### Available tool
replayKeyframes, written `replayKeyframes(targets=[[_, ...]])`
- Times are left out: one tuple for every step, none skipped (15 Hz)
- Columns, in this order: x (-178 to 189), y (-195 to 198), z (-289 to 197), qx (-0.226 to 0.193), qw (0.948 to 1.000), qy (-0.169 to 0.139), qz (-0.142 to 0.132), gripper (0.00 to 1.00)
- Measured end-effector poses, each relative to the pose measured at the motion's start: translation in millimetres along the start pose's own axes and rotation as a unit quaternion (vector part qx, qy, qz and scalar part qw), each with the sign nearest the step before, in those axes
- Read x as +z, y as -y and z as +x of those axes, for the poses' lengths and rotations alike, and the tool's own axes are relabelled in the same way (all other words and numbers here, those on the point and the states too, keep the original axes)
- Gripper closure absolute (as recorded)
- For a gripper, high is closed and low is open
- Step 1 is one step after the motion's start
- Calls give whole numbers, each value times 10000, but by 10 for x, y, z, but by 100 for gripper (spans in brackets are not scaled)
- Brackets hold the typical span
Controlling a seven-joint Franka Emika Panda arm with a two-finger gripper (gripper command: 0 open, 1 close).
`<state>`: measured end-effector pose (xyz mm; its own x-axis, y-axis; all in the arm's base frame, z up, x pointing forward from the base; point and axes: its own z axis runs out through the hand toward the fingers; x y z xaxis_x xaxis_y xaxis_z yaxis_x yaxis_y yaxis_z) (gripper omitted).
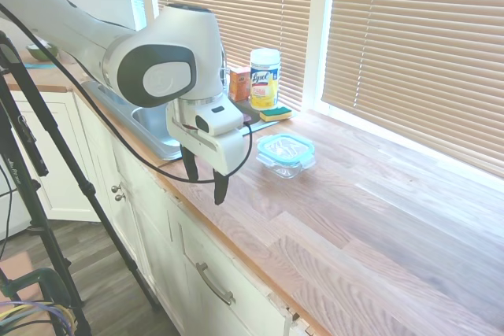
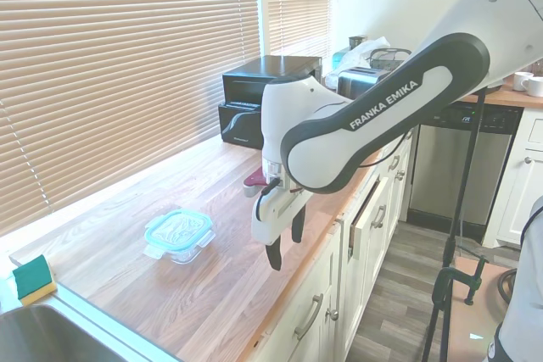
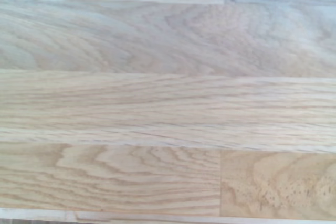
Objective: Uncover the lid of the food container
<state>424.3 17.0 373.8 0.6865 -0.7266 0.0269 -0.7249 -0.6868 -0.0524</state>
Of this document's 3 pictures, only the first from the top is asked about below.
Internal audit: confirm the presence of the glass container with teal lid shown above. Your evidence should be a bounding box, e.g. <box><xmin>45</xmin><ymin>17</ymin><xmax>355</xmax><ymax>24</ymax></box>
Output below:
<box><xmin>256</xmin><ymin>133</ymin><xmax>317</xmax><ymax>166</ymax></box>

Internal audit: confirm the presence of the yellow Lysol wipes canister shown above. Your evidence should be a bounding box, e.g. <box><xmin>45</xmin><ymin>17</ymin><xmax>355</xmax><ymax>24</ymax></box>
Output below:
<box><xmin>249</xmin><ymin>47</ymin><xmax>282</xmax><ymax>113</ymax></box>

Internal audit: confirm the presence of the orange cardboard box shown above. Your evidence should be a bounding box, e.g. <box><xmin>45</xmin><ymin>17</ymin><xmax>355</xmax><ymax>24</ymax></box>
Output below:
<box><xmin>228</xmin><ymin>67</ymin><xmax>252</xmax><ymax>102</ymax></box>

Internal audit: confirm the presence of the white kitchen cabinet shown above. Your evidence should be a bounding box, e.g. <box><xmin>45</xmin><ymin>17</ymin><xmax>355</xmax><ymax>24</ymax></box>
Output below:
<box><xmin>0</xmin><ymin>89</ymin><xmax>328</xmax><ymax>336</ymax></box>

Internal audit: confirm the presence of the bundle of coloured wires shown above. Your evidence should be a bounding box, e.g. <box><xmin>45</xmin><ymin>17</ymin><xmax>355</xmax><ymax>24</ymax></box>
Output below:
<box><xmin>0</xmin><ymin>299</ymin><xmax>76</xmax><ymax>330</ymax></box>

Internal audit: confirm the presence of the teal flat cloth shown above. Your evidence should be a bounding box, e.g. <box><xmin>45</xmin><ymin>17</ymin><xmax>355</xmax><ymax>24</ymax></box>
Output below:
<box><xmin>22</xmin><ymin>61</ymin><xmax>57</xmax><ymax>71</ymax></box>

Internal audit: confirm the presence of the green bowl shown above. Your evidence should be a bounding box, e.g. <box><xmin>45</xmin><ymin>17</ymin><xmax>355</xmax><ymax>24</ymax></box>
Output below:
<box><xmin>25</xmin><ymin>42</ymin><xmax>61</xmax><ymax>61</ymax></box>

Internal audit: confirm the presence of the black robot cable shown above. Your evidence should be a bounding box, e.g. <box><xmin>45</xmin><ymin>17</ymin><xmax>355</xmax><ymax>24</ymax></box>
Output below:
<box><xmin>0</xmin><ymin>3</ymin><xmax>254</xmax><ymax>185</ymax></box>

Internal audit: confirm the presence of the tan window blind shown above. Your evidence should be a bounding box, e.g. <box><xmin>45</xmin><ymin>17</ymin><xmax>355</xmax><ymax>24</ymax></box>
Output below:
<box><xmin>150</xmin><ymin>0</ymin><xmax>317</xmax><ymax>113</ymax></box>
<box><xmin>320</xmin><ymin>0</ymin><xmax>504</xmax><ymax>180</ymax></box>

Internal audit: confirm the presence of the black camera tripod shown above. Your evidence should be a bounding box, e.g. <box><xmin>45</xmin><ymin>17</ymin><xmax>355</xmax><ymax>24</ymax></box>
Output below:
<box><xmin>0</xmin><ymin>30</ymin><xmax>163</xmax><ymax>336</ymax></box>

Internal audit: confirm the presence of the green metal clamp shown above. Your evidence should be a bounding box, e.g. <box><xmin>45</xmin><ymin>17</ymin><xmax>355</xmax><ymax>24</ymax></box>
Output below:
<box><xmin>0</xmin><ymin>266</ymin><xmax>84</xmax><ymax>336</ymax></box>

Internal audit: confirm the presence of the yellow and green sponge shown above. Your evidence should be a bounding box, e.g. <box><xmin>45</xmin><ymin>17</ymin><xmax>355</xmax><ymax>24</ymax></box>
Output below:
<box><xmin>258</xmin><ymin>105</ymin><xmax>294</xmax><ymax>123</ymax></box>

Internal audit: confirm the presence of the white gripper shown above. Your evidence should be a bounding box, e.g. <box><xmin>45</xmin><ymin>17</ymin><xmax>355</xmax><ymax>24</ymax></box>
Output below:
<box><xmin>165</xmin><ymin>101</ymin><xmax>253</xmax><ymax>206</ymax></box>

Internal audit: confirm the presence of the stainless steel sink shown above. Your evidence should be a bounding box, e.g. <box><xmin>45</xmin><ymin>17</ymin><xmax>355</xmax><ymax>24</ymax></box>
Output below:
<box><xmin>80</xmin><ymin>79</ymin><xmax>184</xmax><ymax>162</ymax></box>

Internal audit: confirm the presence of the black counter mat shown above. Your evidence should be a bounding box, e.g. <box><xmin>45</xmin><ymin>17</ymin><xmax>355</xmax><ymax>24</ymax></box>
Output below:
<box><xmin>231</xmin><ymin>98</ymin><xmax>277</xmax><ymax>135</ymax></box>

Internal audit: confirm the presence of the clear glass food container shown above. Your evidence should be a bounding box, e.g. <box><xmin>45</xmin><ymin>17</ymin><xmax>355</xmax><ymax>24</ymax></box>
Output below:
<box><xmin>258</xmin><ymin>154</ymin><xmax>316</xmax><ymax>181</ymax></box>

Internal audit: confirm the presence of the metal bar cabinet handle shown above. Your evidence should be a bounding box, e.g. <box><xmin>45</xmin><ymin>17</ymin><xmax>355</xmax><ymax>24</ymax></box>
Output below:
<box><xmin>195</xmin><ymin>261</ymin><xmax>235</xmax><ymax>307</ymax></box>

